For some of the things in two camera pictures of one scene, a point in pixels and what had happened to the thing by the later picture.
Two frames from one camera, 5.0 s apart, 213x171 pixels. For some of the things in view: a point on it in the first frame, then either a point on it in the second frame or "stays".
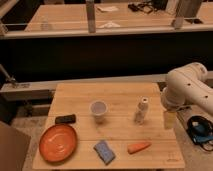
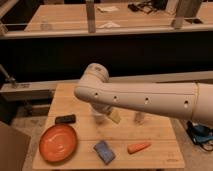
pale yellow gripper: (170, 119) to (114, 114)
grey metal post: (90, 7) stays
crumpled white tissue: (109, 25) stays
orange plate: (58, 142) stays
